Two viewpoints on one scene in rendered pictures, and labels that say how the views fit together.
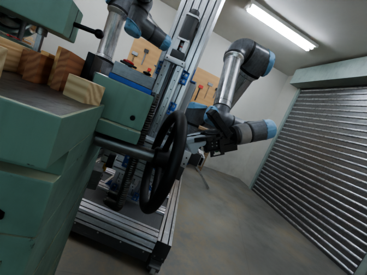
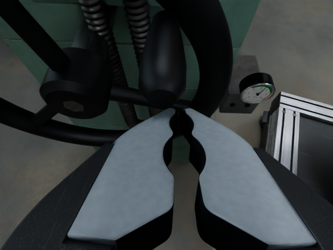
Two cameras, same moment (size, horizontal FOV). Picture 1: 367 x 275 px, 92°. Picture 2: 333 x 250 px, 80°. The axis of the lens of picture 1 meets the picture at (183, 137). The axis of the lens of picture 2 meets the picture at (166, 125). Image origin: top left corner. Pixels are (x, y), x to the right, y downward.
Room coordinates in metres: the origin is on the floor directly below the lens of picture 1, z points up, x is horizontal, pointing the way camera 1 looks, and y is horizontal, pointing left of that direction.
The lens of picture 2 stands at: (0.60, -0.06, 0.97)
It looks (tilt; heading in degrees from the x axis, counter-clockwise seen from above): 62 degrees down; 108
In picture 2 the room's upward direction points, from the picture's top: 2 degrees clockwise
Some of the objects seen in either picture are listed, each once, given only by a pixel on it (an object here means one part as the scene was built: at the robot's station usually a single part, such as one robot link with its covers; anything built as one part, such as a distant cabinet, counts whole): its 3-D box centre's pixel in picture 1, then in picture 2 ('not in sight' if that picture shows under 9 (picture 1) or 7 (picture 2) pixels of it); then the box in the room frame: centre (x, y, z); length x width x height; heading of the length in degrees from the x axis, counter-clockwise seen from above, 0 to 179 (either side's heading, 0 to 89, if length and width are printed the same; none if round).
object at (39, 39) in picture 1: (39, 40); not in sight; (0.38, 0.36, 0.97); 0.01 x 0.01 x 0.05; 18
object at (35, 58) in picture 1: (61, 74); not in sight; (0.40, 0.31, 0.92); 0.24 x 0.02 x 0.05; 18
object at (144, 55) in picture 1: (175, 80); not in sight; (3.72, 0.61, 1.50); 2.00 x 0.04 x 0.90; 105
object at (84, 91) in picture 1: (84, 90); not in sight; (0.32, 0.20, 0.92); 0.04 x 0.04 x 0.04; 82
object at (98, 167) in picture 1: (86, 172); (238, 85); (0.67, 0.30, 0.58); 0.12 x 0.08 x 0.08; 108
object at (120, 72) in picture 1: (132, 76); not in sight; (0.47, 0.18, 0.99); 0.13 x 0.11 x 0.06; 18
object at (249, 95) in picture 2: (109, 162); (253, 90); (0.69, 0.24, 0.65); 0.06 x 0.04 x 0.08; 18
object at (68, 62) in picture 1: (82, 76); not in sight; (0.43, 0.29, 0.94); 0.26 x 0.01 x 0.07; 18
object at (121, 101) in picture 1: (122, 102); not in sight; (0.47, 0.19, 0.91); 0.15 x 0.14 x 0.09; 18
